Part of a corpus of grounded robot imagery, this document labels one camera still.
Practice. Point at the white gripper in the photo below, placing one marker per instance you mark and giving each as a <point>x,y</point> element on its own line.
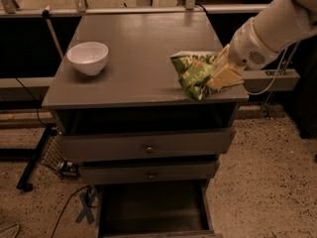
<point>248,48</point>

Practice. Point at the green jalapeno chip bag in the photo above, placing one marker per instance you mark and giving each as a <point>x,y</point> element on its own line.
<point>194,69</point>

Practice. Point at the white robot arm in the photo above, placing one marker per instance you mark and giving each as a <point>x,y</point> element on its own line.
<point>262,38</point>

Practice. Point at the grey top drawer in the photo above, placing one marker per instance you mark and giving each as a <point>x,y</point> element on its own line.
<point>138,146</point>

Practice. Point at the grey drawer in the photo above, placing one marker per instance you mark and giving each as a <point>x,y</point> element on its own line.
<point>138,146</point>
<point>161,209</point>
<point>112,174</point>

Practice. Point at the grey wooden drawer cabinet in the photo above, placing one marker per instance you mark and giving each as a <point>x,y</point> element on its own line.
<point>138,90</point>

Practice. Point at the grey middle drawer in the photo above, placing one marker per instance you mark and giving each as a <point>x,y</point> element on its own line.
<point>112,174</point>

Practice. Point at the grey bottom drawer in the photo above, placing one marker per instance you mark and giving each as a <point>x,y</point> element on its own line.
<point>161,209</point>

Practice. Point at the white bowl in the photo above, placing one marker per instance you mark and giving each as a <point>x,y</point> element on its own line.
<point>88,58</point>

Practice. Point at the small can in basket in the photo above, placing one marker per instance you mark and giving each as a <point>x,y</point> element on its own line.
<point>67,167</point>

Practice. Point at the wooden stick with clamp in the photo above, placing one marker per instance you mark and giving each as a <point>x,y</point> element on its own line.
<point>47,16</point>

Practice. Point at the black metal floor bar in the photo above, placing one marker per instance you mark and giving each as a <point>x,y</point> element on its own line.
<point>23,183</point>

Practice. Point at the metal railing frame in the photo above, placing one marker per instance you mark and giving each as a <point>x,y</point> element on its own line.
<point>37,8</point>

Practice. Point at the wire mesh basket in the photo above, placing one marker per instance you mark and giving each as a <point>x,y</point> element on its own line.
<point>52,156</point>

